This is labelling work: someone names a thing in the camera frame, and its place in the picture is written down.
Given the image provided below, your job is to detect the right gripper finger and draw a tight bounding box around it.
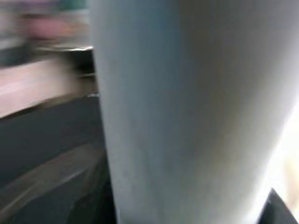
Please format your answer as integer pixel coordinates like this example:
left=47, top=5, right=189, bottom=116
left=256, top=187, right=299, bottom=224

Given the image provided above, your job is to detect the white plastic table leg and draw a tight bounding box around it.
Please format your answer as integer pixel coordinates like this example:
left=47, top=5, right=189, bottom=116
left=90, top=0, right=299, bottom=224

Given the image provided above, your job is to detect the black tablecloth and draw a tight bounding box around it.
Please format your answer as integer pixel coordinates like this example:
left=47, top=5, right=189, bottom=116
left=0, top=94, right=117, bottom=224

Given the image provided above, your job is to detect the beige mat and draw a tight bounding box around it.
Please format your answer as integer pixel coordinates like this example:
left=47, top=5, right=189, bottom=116
left=0, top=58, right=100, bottom=119

